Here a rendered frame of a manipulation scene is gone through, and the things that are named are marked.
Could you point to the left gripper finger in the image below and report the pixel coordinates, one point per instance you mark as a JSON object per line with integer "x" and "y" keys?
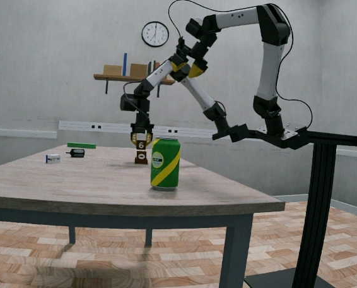
{"x": 194, "y": 71}
{"x": 175, "y": 68}

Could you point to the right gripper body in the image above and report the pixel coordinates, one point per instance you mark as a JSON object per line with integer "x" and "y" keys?
{"x": 141, "y": 118}

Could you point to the green soda can with yellow stripe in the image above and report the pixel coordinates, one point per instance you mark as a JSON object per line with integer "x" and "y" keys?
{"x": 165, "y": 160}

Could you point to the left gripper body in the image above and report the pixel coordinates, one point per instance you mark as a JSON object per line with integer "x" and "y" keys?
{"x": 197, "y": 52}

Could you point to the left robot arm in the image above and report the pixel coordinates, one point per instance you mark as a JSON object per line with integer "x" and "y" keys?
{"x": 274, "y": 31}

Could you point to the brown cube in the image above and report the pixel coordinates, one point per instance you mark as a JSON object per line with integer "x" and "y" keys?
{"x": 141, "y": 145}
{"x": 141, "y": 155}

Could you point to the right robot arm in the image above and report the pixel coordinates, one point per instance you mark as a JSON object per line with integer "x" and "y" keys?
{"x": 211, "y": 109}

